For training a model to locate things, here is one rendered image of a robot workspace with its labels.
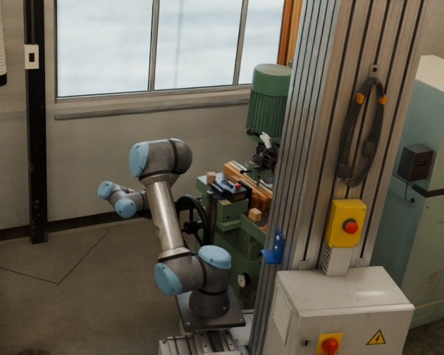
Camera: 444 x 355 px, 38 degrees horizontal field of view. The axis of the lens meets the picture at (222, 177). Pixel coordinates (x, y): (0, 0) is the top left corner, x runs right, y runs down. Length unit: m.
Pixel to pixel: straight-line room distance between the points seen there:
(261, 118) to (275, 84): 0.17
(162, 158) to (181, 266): 0.38
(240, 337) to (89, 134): 2.02
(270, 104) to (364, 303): 1.15
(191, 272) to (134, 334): 1.36
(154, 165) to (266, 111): 0.70
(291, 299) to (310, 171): 0.35
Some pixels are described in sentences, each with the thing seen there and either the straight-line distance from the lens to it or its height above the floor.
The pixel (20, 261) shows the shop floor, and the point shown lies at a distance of 4.07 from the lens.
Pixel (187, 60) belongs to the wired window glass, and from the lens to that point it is 4.22.
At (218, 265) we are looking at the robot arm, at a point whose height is 1.03.
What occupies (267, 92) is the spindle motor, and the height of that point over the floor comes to 1.43.
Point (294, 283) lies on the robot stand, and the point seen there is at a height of 1.23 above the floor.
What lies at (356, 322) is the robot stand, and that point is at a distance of 1.84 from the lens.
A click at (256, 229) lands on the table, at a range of 2.75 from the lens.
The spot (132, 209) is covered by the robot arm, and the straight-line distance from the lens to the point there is 2.59.
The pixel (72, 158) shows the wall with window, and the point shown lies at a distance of 4.09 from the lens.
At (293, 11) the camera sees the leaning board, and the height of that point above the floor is 1.45.
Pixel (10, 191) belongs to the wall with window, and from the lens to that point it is 4.09.
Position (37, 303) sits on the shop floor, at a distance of 3.74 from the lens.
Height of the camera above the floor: 2.28
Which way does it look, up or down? 26 degrees down
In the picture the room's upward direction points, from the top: 7 degrees clockwise
